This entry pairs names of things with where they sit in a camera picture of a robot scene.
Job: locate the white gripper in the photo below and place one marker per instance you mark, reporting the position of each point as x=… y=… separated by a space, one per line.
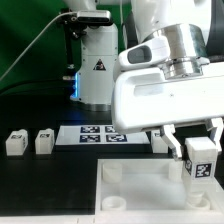
x=145 y=100

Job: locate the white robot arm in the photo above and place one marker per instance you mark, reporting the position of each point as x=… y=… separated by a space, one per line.
x=188 y=26

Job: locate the black camera stand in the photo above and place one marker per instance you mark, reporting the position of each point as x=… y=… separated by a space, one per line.
x=72 y=32

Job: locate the white square tabletop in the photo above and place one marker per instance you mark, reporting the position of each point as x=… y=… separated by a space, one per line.
x=154 y=191

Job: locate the grey mounted camera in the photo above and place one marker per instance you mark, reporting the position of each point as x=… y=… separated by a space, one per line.
x=95 y=16

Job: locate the white tag sheet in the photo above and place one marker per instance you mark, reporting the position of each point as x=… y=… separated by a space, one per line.
x=97 y=134

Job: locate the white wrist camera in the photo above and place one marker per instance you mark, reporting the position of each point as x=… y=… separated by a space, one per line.
x=152 y=52

